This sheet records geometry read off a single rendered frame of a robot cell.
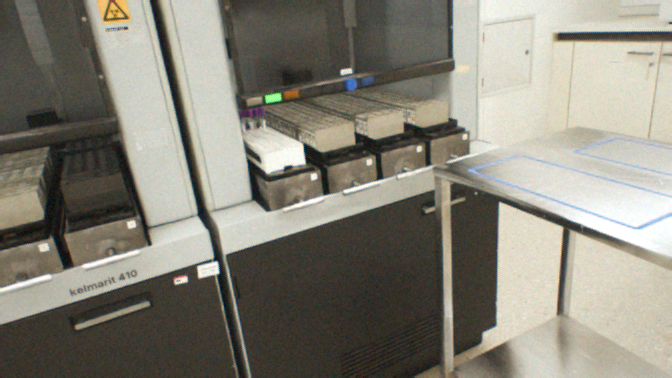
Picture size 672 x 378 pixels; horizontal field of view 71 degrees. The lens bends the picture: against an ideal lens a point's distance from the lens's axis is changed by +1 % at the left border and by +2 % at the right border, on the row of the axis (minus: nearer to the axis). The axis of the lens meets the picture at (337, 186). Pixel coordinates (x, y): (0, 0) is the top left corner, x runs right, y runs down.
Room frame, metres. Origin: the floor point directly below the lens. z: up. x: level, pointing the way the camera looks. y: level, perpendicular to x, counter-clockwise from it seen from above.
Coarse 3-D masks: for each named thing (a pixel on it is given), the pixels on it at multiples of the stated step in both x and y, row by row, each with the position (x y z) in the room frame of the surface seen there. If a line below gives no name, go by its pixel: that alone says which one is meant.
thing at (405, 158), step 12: (384, 144) 1.16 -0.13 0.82; (396, 144) 1.15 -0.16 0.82; (408, 144) 1.16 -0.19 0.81; (420, 144) 1.17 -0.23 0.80; (384, 156) 1.12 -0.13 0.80; (396, 156) 1.14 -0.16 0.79; (408, 156) 1.15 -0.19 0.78; (420, 156) 1.17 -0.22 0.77; (384, 168) 1.12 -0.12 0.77; (396, 168) 1.13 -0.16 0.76; (408, 168) 1.14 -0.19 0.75; (420, 168) 1.17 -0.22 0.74
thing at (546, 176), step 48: (528, 144) 1.02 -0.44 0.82; (576, 144) 0.99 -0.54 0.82; (624, 144) 0.95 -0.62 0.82; (480, 192) 0.81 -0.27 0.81; (528, 192) 0.75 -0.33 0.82; (576, 192) 0.73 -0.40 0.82; (624, 192) 0.71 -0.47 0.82; (624, 240) 0.56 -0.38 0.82; (528, 336) 1.02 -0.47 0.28; (576, 336) 1.00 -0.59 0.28
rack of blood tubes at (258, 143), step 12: (252, 132) 1.25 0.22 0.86; (264, 132) 1.24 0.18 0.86; (276, 132) 1.22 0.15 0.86; (252, 144) 1.12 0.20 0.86; (264, 144) 1.11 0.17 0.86; (276, 144) 1.11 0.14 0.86; (288, 144) 1.08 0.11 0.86; (300, 144) 1.07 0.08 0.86; (252, 156) 1.20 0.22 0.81; (264, 156) 1.03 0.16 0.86; (276, 156) 1.04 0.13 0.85; (288, 156) 1.05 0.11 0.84; (300, 156) 1.06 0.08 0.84; (264, 168) 1.04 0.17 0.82; (276, 168) 1.04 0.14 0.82
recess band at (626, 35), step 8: (560, 32) 3.08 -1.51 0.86; (568, 32) 3.03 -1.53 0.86; (576, 32) 2.98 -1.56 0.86; (584, 32) 2.93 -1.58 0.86; (592, 32) 2.89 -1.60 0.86; (600, 32) 2.84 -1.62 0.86; (608, 32) 2.80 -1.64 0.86; (616, 32) 2.75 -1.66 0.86; (624, 32) 2.71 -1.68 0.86; (632, 32) 2.67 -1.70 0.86; (640, 32) 2.63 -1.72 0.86; (648, 32) 2.59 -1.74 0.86; (656, 32) 2.55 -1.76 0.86; (664, 32) 2.52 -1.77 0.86; (584, 40) 2.93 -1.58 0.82; (592, 40) 2.88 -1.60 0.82; (600, 40) 2.84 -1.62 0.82; (608, 40) 2.79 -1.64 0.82; (616, 40) 2.75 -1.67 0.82; (624, 40) 2.71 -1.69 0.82; (632, 40) 2.67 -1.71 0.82; (640, 40) 2.63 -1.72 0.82; (648, 40) 2.58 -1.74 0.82; (656, 40) 2.55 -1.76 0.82; (664, 40) 2.51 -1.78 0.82
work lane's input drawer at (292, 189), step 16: (256, 176) 1.05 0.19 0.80; (272, 176) 1.00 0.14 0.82; (288, 176) 1.02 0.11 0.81; (304, 176) 1.03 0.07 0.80; (320, 176) 1.04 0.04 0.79; (272, 192) 0.99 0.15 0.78; (288, 192) 1.01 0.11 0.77; (304, 192) 1.02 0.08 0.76; (320, 192) 1.04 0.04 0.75; (272, 208) 0.99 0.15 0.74; (288, 208) 0.96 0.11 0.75
